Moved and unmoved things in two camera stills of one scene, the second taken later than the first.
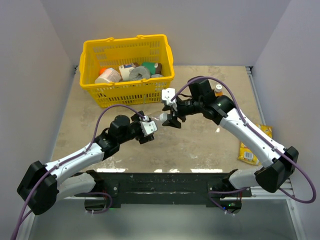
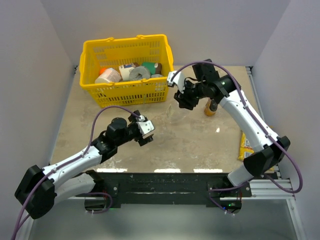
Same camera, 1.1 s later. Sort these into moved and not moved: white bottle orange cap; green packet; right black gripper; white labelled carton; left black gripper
Moved: right black gripper
Not moved: white bottle orange cap; white labelled carton; left black gripper; green packet
